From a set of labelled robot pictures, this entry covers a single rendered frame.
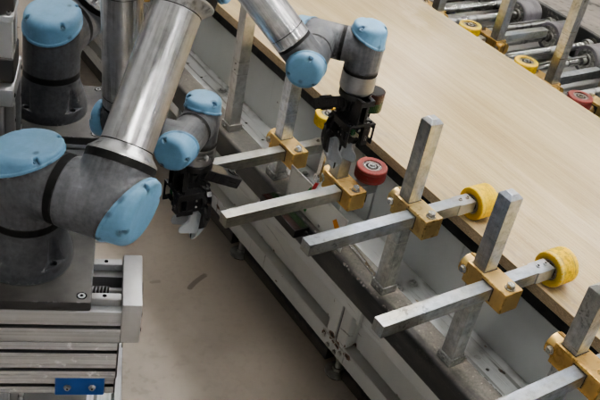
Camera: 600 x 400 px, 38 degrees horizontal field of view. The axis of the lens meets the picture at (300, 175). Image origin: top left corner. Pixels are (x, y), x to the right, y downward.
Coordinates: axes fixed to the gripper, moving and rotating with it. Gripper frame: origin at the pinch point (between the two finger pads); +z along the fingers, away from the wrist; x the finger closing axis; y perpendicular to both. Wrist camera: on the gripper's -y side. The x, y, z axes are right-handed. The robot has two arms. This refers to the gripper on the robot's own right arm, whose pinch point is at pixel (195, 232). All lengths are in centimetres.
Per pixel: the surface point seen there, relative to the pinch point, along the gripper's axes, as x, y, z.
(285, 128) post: -27.4, -40.3, -4.0
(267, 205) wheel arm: 0.4, -18.2, -3.3
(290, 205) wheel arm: 1.3, -24.2, -2.5
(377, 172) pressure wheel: 3.0, -47.5, -8.0
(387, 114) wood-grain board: -21, -69, -7
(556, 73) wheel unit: -29, -150, -5
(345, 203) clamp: 3.7, -39.1, -1.3
